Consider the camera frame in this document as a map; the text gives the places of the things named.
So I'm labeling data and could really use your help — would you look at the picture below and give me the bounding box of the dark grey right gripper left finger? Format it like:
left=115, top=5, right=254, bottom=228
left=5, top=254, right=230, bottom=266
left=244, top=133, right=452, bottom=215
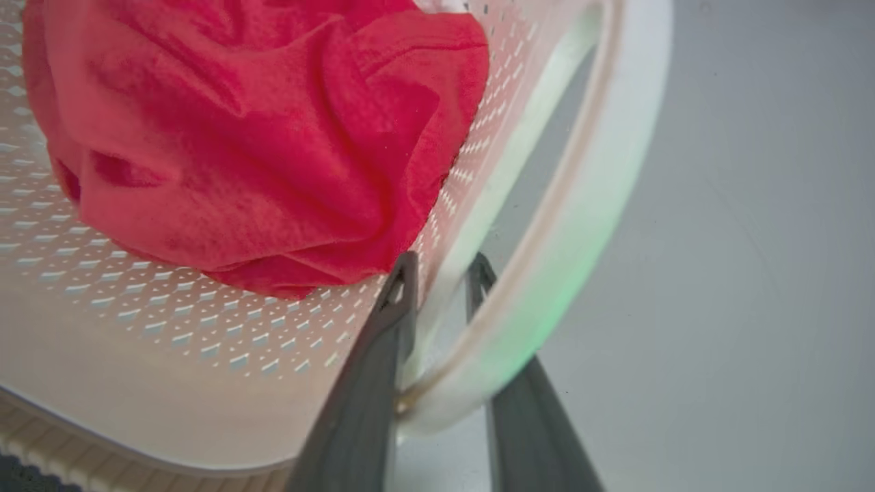
left=285, top=251, right=419, bottom=492

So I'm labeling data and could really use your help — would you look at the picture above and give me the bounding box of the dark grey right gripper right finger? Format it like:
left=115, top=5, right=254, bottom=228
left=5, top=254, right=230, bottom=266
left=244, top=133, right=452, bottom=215
left=466, top=252, right=605, bottom=492

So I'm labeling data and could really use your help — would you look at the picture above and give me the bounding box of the white perforated plastic laundry basket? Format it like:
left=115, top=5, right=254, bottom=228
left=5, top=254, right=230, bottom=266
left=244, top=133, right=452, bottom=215
left=0, top=0, right=675, bottom=492

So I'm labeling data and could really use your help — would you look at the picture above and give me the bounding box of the red crumpled cloth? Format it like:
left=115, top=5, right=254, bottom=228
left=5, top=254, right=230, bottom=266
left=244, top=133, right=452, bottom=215
left=22, top=0, right=490, bottom=301

